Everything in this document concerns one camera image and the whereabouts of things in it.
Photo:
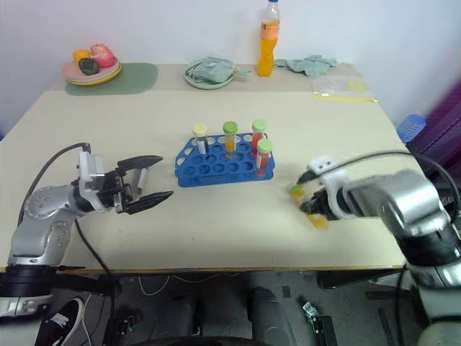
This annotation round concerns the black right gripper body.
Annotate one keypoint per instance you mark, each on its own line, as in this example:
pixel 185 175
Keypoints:
pixel 324 205

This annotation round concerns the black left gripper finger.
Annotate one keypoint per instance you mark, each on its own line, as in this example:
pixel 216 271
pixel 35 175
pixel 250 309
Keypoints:
pixel 142 161
pixel 153 200

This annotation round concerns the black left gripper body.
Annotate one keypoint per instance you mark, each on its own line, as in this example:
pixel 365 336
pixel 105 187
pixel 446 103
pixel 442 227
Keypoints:
pixel 113 191

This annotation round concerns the yellow test tube green cap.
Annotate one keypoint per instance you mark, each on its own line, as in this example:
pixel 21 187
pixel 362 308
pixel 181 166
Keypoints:
pixel 299 192

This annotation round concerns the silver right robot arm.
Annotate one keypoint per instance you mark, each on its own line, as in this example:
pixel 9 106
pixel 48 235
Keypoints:
pixel 407 194

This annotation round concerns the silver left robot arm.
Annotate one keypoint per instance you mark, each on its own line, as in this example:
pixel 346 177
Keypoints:
pixel 43 205

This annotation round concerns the grey test tube white label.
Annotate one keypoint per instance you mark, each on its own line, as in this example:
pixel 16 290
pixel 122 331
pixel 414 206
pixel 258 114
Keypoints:
pixel 142 178

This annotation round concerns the red test tube green cap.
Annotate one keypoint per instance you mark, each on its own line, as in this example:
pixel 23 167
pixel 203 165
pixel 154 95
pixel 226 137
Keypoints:
pixel 258 135
pixel 264 155

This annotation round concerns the black test tube yellow cap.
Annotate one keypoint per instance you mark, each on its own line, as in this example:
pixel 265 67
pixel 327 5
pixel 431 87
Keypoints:
pixel 201 138

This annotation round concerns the blue test tube rack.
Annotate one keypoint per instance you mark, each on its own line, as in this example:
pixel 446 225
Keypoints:
pixel 223 173

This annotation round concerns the orange test tube green cap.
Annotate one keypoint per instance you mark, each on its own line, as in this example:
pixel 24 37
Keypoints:
pixel 230 140

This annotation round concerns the green placemat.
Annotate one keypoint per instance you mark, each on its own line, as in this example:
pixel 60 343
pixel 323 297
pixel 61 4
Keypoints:
pixel 137 79

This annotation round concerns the yellow strip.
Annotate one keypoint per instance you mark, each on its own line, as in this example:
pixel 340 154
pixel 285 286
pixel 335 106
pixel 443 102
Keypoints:
pixel 345 98

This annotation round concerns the stack of pastel plates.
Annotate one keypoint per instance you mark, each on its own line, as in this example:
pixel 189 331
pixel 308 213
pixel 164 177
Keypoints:
pixel 108 74

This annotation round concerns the clear plastic bag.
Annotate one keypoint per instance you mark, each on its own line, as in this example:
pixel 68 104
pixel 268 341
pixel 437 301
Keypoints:
pixel 335 85

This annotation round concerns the light green plate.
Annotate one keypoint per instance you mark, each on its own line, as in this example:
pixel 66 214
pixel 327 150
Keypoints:
pixel 201 83

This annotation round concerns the dark green toy vegetable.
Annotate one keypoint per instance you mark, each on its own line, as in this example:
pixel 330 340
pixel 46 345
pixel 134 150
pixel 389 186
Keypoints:
pixel 89 66

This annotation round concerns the green crumpled cloth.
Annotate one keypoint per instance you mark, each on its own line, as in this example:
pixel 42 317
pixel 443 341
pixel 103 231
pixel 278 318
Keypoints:
pixel 309 65

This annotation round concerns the red toy apple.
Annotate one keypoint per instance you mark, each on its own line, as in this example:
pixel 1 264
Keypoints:
pixel 103 56

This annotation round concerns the metal clamp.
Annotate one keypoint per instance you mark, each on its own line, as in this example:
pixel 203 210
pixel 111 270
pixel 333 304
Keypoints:
pixel 317 320

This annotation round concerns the dark rounded shape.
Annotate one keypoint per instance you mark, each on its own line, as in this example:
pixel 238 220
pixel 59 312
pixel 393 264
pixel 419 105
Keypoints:
pixel 266 313

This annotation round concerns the green fabric pouch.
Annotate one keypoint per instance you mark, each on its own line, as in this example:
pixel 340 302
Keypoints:
pixel 212 70

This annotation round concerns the blue ribbed bottle cap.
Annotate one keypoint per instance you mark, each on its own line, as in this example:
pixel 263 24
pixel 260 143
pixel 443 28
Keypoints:
pixel 411 127

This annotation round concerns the orange toy pepper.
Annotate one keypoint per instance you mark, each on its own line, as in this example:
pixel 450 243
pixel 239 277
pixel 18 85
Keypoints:
pixel 81 54

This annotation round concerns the orange drink bottle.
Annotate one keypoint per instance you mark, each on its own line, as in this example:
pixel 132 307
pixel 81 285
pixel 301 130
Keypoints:
pixel 267 54

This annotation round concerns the black and white shoe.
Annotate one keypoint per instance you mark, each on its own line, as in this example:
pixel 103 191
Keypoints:
pixel 59 320

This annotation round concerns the purple fabric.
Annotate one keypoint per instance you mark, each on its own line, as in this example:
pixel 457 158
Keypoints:
pixel 444 122

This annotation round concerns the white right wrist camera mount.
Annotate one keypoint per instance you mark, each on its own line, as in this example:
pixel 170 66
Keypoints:
pixel 326 166

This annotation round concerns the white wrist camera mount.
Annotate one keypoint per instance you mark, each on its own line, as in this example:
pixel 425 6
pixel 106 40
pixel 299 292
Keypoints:
pixel 88 169
pixel 326 166

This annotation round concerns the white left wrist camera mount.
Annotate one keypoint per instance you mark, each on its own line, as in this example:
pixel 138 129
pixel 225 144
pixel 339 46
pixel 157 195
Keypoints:
pixel 88 169

